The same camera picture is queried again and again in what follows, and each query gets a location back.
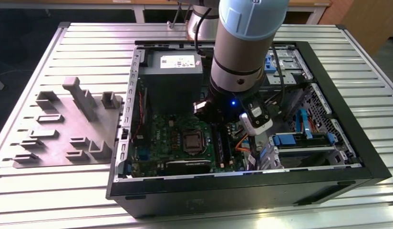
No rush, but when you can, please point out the black graphics card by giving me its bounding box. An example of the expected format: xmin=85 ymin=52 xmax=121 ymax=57
xmin=157 ymin=159 xmax=213 ymax=176

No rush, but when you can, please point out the grey power supply unit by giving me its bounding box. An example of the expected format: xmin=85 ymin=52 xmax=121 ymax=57
xmin=139 ymin=51 xmax=213 ymax=113

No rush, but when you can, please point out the red wire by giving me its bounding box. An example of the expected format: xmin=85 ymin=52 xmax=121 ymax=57
xmin=135 ymin=92 xmax=147 ymax=136

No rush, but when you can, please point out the blue disk carrier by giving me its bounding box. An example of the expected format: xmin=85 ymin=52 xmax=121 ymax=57
xmin=263 ymin=55 xmax=277 ymax=73
xmin=272 ymin=133 xmax=336 ymax=146

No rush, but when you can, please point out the metal drive cage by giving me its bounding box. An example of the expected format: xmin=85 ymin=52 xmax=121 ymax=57
xmin=260 ymin=46 xmax=313 ymax=96

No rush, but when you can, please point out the black CPU socket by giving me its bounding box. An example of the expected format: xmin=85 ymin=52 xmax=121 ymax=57
xmin=183 ymin=128 xmax=207 ymax=157

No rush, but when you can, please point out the metal disk bay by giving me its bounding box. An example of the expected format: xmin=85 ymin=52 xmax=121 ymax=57
xmin=268 ymin=132 xmax=356 ymax=167

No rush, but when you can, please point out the orange wire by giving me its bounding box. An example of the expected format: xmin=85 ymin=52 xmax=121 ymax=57
xmin=235 ymin=133 xmax=251 ymax=152

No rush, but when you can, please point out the white framed desk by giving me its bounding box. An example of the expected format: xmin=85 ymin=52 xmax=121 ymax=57
xmin=284 ymin=0 xmax=332 ymax=24

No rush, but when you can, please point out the blue flat wire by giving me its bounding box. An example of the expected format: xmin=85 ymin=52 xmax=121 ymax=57
xmin=296 ymin=108 xmax=313 ymax=140

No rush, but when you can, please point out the green motherboard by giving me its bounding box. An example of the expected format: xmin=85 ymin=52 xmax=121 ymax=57
xmin=129 ymin=85 xmax=260 ymax=178

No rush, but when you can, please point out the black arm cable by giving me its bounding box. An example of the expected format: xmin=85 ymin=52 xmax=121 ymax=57
xmin=193 ymin=7 xmax=215 ymax=59
xmin=271 ymin=45 xmax=288 ymax=115

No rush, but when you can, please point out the black PC case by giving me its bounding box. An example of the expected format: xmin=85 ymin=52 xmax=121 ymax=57
xmin=105 ymin=40 xmax=393 ymax=219

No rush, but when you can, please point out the grey parts rack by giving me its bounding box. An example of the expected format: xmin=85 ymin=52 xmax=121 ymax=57
xmin=12 ymin=76 xmax=127 ymax=170

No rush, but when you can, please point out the brown wooden cabinet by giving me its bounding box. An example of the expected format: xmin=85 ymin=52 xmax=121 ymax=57
xmin=320 ymin=0 xmax=393 ymax=56

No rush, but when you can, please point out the silver CPU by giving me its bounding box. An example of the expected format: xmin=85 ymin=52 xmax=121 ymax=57
xmin=185 ymin=135 xmax=203 ymax=151

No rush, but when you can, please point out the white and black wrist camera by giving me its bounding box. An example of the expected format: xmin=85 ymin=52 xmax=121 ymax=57
xmin=239 ymin=101 xmax=275 ymax=137

